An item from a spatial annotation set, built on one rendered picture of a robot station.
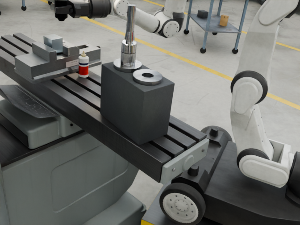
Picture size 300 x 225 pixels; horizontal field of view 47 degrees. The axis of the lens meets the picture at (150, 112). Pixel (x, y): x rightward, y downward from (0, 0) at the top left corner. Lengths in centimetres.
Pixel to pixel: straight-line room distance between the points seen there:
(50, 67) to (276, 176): 102
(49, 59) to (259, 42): 80
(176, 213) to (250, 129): 49
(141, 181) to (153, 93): 143
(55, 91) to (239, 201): 87
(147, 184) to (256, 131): 107
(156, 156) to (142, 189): 130
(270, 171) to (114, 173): 76
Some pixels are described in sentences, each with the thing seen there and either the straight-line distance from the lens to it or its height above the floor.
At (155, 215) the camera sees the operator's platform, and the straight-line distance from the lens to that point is 162.
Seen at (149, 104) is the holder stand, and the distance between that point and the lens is 100.
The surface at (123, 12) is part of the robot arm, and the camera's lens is 143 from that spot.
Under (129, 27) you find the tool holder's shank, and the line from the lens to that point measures 105.
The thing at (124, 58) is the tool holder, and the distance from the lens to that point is 107.
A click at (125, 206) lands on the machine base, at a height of 20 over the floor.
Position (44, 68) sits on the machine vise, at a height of 100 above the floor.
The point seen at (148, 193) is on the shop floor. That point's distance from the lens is 230.
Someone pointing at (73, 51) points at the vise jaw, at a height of 105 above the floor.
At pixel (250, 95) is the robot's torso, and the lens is 138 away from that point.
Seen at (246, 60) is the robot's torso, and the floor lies 112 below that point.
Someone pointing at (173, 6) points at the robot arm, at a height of 123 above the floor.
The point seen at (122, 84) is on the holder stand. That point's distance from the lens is 104.
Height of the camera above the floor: 159
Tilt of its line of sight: 31 degrees down
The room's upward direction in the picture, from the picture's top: 7 degrees clockwise
